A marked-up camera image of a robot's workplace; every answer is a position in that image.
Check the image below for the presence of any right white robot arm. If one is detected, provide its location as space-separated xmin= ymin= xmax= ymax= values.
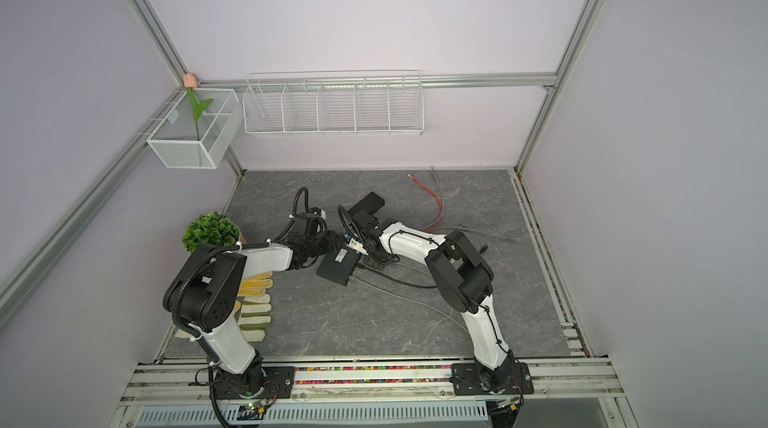
xmin=337 ymin=206 xmax=525 ymax=393

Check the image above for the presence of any black cable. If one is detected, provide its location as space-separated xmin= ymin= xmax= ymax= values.
xmin=358 ymin=265 xmax=439 ymax=290

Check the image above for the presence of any pink artificial tulip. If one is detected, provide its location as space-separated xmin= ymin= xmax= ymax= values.
xmin=183 ymin=74 xmax=213 ymax=140

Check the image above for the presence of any green artificial plant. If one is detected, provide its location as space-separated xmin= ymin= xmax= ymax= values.
xmin=182 ymin=212 xmax=241 ymax=252

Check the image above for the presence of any grey ethernet cable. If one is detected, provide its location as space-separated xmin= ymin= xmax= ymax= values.
xmin=419 ymin=166 xmax=517 ymax=243
xmin=353 ymin=274 xmax=472 ymax=333

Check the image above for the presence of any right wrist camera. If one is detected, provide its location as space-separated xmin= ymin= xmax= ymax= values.
xmin=344 ymin=235 xmax=368 ymax=256

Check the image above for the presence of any yellow white work glove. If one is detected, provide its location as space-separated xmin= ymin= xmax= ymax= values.
xmin=179 ymin=270 xmax=274 ymax=342

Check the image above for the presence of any red ethernet cable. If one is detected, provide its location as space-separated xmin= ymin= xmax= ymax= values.
xmin=406 ymin=173 xmax=445 ymax=234

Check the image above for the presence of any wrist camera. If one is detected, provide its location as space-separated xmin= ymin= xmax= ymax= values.
xmin=344 ymin=235 xmax=368 ymax=256
xmin=309 ymin=207 xmax=327 ymax=219

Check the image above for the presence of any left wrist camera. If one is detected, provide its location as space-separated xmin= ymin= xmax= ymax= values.
xmin=309 ymin=207 xmax=327 ymax=219

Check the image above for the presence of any white mesh square basket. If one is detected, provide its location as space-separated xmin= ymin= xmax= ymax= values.
xmin=147 ymin=88 xmax=244 ymax=169

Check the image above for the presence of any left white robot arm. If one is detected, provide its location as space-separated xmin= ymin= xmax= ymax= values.
xmin=162 ymin=212 xmax=344 ymax=376

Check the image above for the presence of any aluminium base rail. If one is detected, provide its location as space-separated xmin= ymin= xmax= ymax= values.
xmin=110 ymin=358 xmax=637 ymax=427

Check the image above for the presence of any white wire long basket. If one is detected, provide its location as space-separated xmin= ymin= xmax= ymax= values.
xmin=242 ymin=70 xmax=425 ymax=136

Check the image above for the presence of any small ribbed black switch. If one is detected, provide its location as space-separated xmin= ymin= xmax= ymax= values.
xmin=348 ymin=191 xmax=385 ymax=216

